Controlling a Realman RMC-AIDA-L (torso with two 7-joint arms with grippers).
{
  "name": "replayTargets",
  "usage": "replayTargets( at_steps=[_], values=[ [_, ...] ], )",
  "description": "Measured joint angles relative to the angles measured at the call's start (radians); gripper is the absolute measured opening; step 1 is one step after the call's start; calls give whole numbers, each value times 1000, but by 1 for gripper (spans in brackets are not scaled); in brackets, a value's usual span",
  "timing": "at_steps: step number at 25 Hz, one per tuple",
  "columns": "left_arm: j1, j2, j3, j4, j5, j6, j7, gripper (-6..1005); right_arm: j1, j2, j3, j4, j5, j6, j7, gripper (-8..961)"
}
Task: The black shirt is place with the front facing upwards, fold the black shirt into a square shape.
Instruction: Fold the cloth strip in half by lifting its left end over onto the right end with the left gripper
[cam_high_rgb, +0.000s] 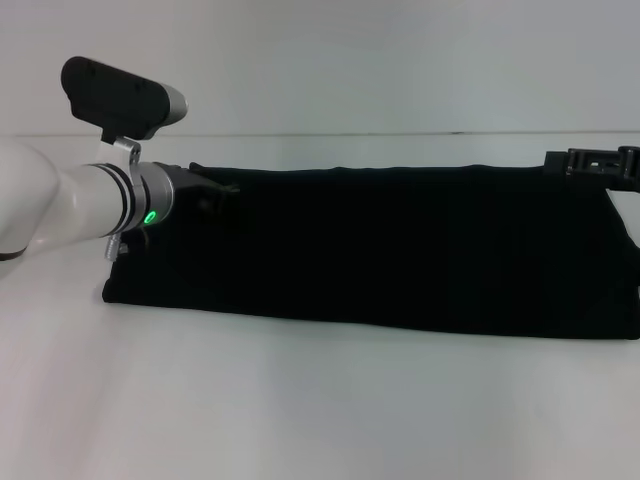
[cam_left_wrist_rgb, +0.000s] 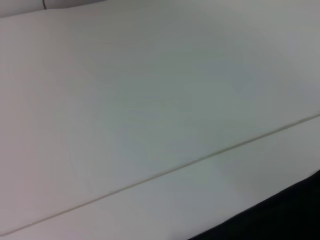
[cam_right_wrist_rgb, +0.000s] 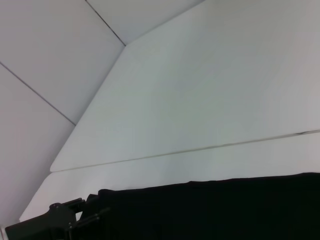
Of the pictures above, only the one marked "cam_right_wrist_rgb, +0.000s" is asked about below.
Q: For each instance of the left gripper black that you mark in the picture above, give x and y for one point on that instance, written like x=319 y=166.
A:
x=42 y=222

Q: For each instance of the black shirt with FREE print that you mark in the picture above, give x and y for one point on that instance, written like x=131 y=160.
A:
x=200 y=207

